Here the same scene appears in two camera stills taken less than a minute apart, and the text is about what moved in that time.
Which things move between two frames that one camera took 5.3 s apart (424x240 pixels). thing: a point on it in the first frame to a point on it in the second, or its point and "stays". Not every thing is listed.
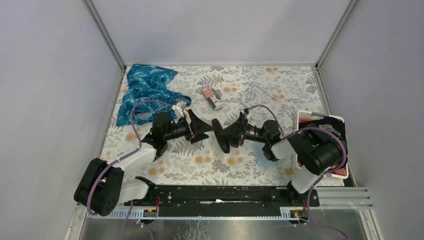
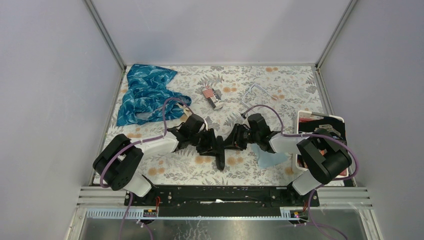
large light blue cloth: (262, 162) stays
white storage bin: (307, 119) stays
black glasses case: (223, 140) to (220, 155)
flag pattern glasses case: (212, 96) stays
